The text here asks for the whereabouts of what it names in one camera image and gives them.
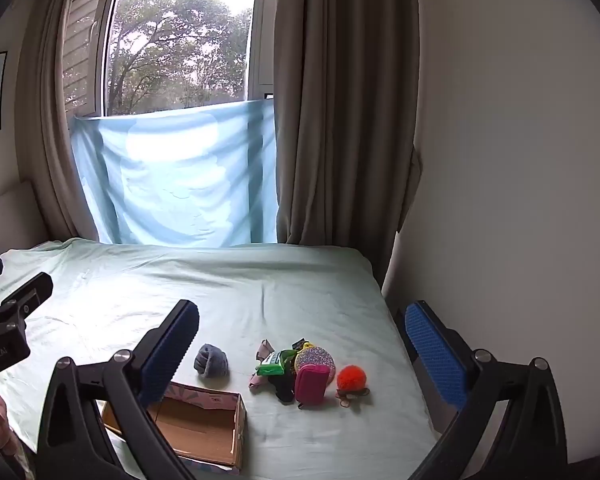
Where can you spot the black cloth item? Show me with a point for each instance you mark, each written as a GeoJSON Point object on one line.
{"type": "Point", "coordinates": [284, 390]}

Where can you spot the light blue hanging cloth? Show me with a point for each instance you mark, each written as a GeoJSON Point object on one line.
{"type": "Point", "coordinates": [180, 185]}

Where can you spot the cardboard box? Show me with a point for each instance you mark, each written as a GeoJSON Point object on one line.
{"type": "Point", "coordinates": [200, 422]}

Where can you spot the silver glitter sponge yellow trim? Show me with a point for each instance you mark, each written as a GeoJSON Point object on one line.
{"type": "Point", "coordinates": [318, 359]}

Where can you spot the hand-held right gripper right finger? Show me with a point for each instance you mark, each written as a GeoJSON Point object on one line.
{"type": "Point", "coordinates": [435, 350]}

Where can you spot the grey rolled sock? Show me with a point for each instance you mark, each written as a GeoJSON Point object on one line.
{"type": "Point", "coordinates": [211, 360]}

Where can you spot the white headboard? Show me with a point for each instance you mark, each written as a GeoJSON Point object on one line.
{"type": "Point", "coordinates": [10, 215]}

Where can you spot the green packet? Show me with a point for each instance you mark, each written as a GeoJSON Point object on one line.
{"type": "Point", "coordinates": [275, 363]}

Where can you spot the beige sock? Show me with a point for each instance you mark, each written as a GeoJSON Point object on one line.
{"type": "Point", "coordinates": [265, 348]}

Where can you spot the beige curtain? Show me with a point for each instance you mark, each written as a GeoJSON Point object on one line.
{"type": "Point", "coordinates": [45, 135]}
{"type": "Point", "coordinates": [340, 110]}

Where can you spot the window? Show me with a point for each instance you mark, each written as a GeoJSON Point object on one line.
{"type": "Point", "coordinates": [180, 35]}

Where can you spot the person's left hand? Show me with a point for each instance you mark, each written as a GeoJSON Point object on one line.
{"type": "Point", "coordinates": [2, 417]}

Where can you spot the bed with pale green sheet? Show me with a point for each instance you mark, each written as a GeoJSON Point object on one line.
{"type": "Point", "coordinates": [280, 285]}

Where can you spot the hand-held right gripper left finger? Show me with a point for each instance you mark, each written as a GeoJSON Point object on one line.
{"type": "Point", "coordinates": [172, 350]}

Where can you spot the pink zip pouch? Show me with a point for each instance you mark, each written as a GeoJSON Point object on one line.
{"type": "Point", "coordinates": [311, 383]}

